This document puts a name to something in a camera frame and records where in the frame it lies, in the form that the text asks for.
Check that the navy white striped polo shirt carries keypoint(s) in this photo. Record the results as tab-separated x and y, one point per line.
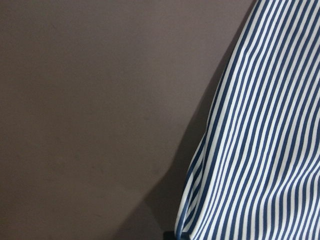
255	174

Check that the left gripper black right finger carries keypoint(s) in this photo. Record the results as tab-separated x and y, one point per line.
185	236

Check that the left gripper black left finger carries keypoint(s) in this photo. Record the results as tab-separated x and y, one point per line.
168	235

